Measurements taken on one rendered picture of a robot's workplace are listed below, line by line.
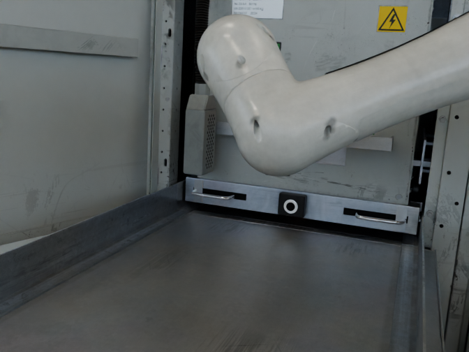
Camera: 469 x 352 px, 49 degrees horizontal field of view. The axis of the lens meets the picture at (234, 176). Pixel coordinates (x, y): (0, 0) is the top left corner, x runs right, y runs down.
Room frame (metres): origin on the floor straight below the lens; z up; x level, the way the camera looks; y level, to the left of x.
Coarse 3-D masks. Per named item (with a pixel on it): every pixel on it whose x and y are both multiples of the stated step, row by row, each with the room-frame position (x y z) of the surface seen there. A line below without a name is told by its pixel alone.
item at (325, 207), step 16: (192, 176) 1.25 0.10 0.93; (208, 192) 1.22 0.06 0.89; (224, 192) 1.20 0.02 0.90; (240, 192) 1.19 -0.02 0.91; (256, 192) 1.18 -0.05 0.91; (272, 192) 1.16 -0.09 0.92; (288, 192) 1.15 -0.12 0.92; (304, 192) 1.14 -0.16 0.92; (240, 208) 1.19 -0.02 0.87; (256, 208) 1.18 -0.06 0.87; (272, 208) 1.16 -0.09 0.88; (320, 208) 1.13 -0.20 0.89; (336, 208) 1.12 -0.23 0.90; (352, 208) 1.10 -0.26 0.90; (368, 208) 1.09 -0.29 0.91; (384, 208) 1.08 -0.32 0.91; (416, 208) 1.06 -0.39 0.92; (352, 224) 1.10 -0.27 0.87; (368, 224) 1.09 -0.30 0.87; (384, 224) 1.08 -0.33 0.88; (416, 224) 1.06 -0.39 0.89
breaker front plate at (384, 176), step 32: (224, 0) 1.22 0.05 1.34; (288, 0) 1.17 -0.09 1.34; (320, 0) 1.15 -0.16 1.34; (352, 0) 1.13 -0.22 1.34; (384, 0) 1.11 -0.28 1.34; (416, 0) 1.09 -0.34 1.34; (288, 32) 1.17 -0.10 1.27; (320, 32) 1.15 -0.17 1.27; (352, 32) 1.13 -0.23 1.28; (384, 32) 1.11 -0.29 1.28; (416, 32) 1.09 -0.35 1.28; (288, 64) 1.17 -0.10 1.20; (320, 64) 1.15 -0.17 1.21; (224, 160) 1.22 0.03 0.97; (320, 160) 1.14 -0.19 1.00; (352, 160) 1.12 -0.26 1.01; (384, 160) 1.10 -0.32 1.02; (320, 192) 1.14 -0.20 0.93; (352, 192) 1.12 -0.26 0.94; (384, 192) 1.10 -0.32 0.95
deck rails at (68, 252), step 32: (160, 192) 1.12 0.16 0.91; (96, 224) 0.89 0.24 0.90; (128, 224) 1.00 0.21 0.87; (160, 224) 1.07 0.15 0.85; (0, 256) 0.67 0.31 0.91; (32, 256) 0.73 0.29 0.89; (64, 256) 0.81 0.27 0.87; (96, 256) 0.86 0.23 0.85; (416, 256) 0.96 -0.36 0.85; (0, 288) 0.67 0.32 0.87; (32, 288) 0.72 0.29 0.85; (416, 288) 0.80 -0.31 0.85; (416, 320) 0.69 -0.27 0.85
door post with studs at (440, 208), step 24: (456, 0) 1.03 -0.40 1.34; (456, 120) 1.02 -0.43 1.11; (456, 144) 1.01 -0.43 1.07; (432, 168) 1.03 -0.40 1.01; (456, 168) 1.01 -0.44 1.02; (432, 192) 1.03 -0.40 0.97; (456, 192) 1.01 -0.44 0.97; (432, 216) 1.03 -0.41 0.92; (456, 216) 1.01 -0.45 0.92; (432, 240) 1.02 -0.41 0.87; (456, 240) 1.01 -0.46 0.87
